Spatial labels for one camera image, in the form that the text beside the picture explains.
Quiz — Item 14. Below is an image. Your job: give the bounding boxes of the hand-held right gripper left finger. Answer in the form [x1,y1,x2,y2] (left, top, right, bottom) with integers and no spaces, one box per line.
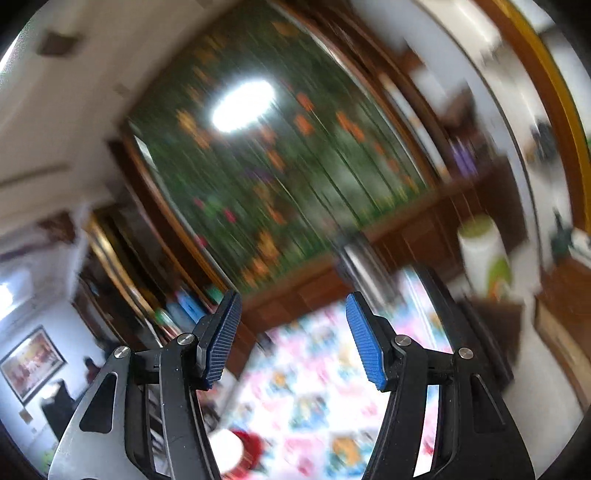
[48,290,243,480]

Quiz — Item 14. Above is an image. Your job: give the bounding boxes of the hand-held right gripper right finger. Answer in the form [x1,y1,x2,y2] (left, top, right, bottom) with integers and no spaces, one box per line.
[345,292,536,480]

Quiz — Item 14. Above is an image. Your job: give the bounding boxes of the stainless steel thermos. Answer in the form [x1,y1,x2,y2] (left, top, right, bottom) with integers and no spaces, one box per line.
[339,242,398,301]

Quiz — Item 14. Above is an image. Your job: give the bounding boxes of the red and white cup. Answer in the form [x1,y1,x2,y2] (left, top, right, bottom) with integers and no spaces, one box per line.
[208,429,245,477]

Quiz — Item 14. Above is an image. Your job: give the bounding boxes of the wooden cabinet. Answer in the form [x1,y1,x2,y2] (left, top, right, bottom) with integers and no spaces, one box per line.
[240,159,525,333]

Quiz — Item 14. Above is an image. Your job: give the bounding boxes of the white jar with green lid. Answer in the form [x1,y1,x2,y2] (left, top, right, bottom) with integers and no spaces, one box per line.
[456,214,514,297]

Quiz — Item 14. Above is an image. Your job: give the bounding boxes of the purple bottles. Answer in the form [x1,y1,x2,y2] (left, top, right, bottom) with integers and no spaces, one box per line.
[450,137,478,178]

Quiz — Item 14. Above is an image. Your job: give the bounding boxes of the artificial flower wall panel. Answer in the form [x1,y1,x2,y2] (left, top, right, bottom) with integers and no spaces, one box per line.
[124,9,437,291]

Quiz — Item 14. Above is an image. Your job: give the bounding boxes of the framed wall picture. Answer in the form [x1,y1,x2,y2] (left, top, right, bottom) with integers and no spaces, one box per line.
[0,325,66,406]

